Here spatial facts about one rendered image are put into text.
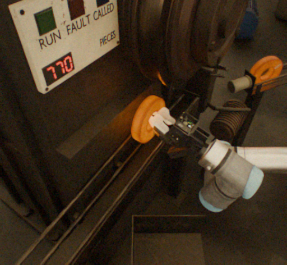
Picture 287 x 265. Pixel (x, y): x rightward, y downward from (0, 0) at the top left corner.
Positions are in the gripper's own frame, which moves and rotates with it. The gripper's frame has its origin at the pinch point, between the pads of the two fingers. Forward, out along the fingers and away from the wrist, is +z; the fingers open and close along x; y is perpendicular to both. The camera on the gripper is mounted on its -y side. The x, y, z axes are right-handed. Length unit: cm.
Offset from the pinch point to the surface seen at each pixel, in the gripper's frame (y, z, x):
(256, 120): -77, -44, -115
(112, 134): -4.0, 5.2, 11.3
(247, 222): -70, -64, -33
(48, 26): 31.4, 18.4, 21.2
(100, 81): 9.4, 14.7, 7.5
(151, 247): -17.5, -23.7, 25.8
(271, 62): -3, -23, -65
